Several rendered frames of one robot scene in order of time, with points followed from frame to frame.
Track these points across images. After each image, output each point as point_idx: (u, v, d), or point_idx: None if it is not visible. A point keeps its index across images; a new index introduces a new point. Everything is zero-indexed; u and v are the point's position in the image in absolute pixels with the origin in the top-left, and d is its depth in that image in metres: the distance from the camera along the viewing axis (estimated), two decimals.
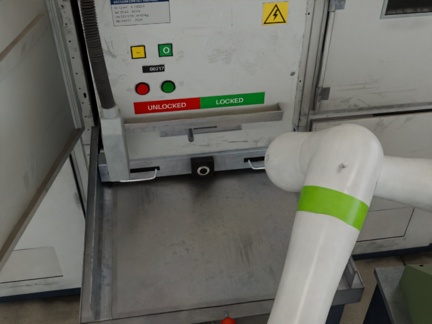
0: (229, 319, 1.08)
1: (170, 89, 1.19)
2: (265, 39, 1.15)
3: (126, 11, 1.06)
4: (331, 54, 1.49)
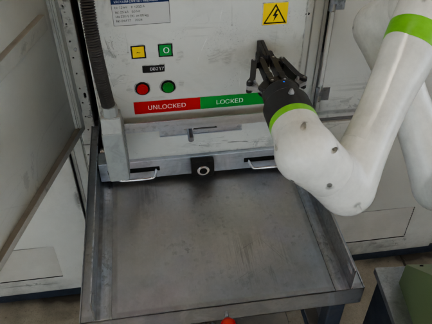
0: (229, 319, 1.08)
1: (170, 89, 1.19)
2: (265, 39, 1.15)
3: (126, 11, 1.06)
4: (331, 54, 1.49)
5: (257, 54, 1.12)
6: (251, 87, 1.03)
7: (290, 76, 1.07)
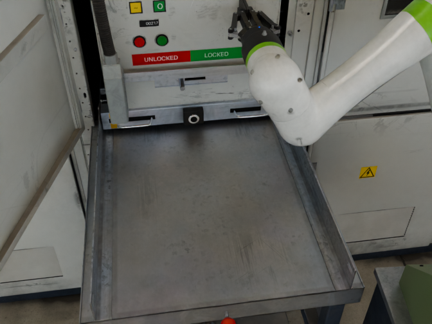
0: (229, 319, 1.08)
1: (163, 42, 1.36)
2: None
3: None
4: (331, 54, 1.49)
5: (238, 9, 1.29)
6: (232, 33, 1.20)
7: (266, 26, 1.24)
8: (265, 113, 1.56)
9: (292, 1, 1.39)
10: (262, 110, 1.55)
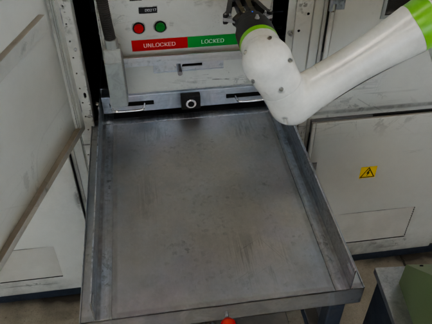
0: (229, 319, 1.08)
1: (161, 29, 1.42)
2: None
3: None
4: (331, 54, 1.49)
5: None
6: (227, 18, 1.25)
7: (260, 11, 1.30)
8: None
9: (292, 1, 1.39)
10: None
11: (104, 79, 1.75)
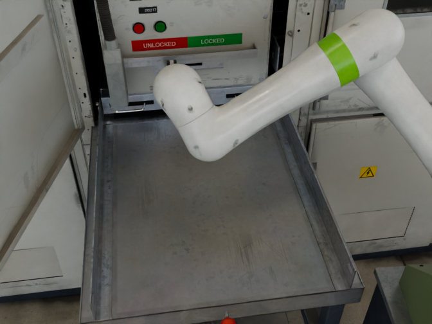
0: (229, 319, 1.08)
1: (161, 29, 1.42)
2: None
3: None
4: None
5: None
6: (173, 63, 1.32)
7: None
8: None
9: (292, 1, 1.39)
10: None
11: (104, 79, 1.75)
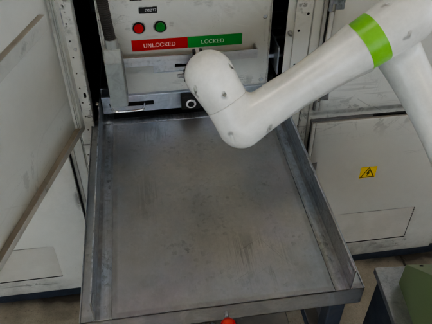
0: (229, 319, 1.08)
1: (161, 29, 1.42)
2: None
3: None
4: None
5: None
6: (198, 51, 1.31)
7: None
8: None
9: (292, 1, 1.39)
10: None
11: (104, 79, 1.75)
